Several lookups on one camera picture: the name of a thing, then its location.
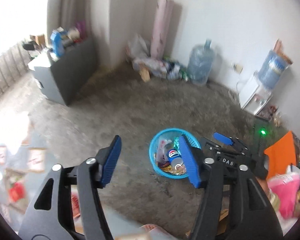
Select blue detergent bottle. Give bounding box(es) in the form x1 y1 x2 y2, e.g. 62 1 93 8
50 30 65 57

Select right hand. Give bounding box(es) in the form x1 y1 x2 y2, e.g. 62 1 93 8
256 177 271 200

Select white water dispenser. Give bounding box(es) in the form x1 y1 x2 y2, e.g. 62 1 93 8
238 73 272 116

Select white wall socket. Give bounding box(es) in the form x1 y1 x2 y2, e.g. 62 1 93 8
232 63 243 74

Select pink rolled mat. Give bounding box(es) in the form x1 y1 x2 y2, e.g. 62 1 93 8
150 0 174 60

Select black tracking camera box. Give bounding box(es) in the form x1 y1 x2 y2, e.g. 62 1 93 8
252 118 270 156

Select white plastic bag by wall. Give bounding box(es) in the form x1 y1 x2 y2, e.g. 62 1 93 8
126 34 151 61

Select blue plastic trash basket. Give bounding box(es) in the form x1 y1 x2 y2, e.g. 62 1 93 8
148 128 201 179

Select pepsi plastic bottle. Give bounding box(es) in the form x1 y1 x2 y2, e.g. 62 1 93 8
167 149 184 170

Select grey storage cabinet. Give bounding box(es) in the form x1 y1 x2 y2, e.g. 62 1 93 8
28 38 97 106

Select empty water jug on floor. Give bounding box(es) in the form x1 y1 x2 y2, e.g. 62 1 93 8
187 39 215 86

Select purple noodle snack bag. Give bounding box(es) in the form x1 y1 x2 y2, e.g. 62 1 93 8
157 162 186 176

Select orange cardboard box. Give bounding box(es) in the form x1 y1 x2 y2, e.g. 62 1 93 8
264 131 296 180

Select blue water jug on dispenser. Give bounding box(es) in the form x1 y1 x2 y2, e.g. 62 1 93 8
257 50 289 90

